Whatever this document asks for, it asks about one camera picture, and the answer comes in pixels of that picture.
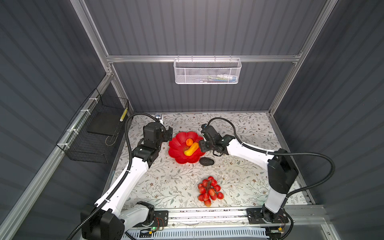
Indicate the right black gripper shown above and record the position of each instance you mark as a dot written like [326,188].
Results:
[202,147]

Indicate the black wire side basket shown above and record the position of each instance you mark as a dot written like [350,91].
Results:
[93,135]

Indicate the yellow marker in basket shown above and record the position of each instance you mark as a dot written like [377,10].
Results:
[123,114]

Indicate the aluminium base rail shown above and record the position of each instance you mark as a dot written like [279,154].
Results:
[301,214]

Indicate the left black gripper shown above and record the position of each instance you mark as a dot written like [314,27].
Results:
[166,134]

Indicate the small fake orange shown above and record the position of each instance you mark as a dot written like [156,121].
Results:
[189,142]

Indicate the red flower-shaped fruit bowl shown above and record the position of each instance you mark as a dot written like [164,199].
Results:
[178,146]

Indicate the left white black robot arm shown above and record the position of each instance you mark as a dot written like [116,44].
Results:
[106,219]

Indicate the items in white basket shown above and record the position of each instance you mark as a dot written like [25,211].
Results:
[219,79]

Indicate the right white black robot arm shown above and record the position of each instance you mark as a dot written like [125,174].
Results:
[281,170]

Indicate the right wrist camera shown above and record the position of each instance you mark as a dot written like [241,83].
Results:
[203,127]

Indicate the yellow fake squash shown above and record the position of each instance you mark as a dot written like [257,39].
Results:
[193,147]

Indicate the red fake grape bunch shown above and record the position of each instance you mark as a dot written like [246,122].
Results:
[209,191]

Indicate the white wire mesh basket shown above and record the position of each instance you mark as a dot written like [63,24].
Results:
[188,70]

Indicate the dark fake avocado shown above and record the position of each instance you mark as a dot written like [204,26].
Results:
[206,161]

